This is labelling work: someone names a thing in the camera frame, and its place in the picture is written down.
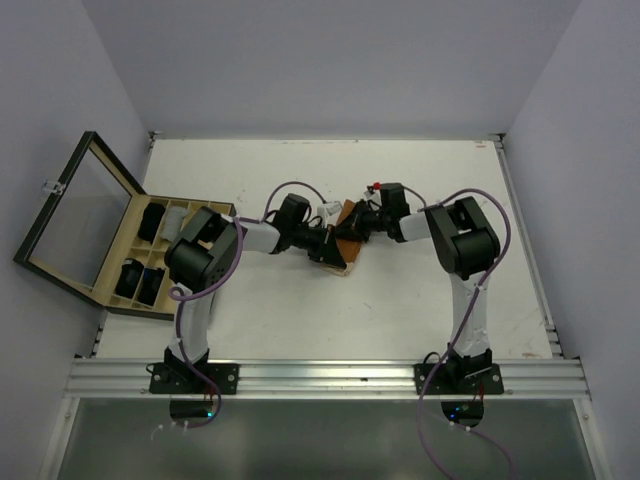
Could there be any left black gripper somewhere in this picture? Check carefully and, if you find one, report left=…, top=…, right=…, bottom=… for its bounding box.
left=291, top=222, right=345, bottom=268

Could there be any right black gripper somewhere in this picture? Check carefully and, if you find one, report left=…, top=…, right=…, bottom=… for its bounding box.
left=334, top=197, right=392, bottom=242

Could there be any orange underwear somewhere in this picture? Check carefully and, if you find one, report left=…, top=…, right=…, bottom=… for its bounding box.
left=320, top=214, right=363, bottom=277

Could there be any grey striped underwear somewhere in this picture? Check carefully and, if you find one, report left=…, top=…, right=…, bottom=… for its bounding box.
left=160, top=206, right=188, bottom=242

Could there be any black underwear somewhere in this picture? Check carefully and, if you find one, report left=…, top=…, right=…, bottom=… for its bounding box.
left=137, top=202, right=166, bottom=243
left=137, top=268, right=164, bottom=307
left=114, top=258, right=144, bottom=299

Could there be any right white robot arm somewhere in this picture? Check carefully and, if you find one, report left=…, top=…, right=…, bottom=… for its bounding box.
left=335, top=183, right=502, bottom=393

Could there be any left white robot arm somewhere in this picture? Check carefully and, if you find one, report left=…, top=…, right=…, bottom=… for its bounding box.
left=164, top=194, right=348, bottom=393

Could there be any rolled black underwear in box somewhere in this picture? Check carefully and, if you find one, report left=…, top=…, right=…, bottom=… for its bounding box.
left=114, top=258, right=144, bottom=299

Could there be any wooden compartment organizer box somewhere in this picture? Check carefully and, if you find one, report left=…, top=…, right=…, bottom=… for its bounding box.
left=104, top=195, right=236, bottom=321

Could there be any glass box lid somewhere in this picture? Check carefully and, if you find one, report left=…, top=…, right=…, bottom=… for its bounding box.
left=13, top=131, right=147, bottom=308

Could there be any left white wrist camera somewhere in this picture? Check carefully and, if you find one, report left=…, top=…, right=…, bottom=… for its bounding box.
left=316, top=201, right=343, bottom=224

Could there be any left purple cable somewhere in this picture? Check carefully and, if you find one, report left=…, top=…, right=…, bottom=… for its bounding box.
left=169, top=180, right=329, bottom=431

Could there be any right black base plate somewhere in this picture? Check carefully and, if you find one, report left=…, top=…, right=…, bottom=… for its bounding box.
left=413, top=349, right=505, bottom=395

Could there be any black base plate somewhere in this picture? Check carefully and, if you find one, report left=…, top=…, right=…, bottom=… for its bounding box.
left=413, top=349, right=505, bottom=395
left=145, top=361, right=239, bottom=395

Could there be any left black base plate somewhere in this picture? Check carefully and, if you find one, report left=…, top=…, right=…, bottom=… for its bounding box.
left=145, top=361, right=239, bottom=395

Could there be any aluminium mounting rail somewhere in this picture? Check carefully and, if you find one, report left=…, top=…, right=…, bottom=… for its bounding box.
left=63, top=359, right=590, bottom=400

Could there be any white wall latch clip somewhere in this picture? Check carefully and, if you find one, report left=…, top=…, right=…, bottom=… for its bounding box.
left=41, top=180, right=66, bottom=196

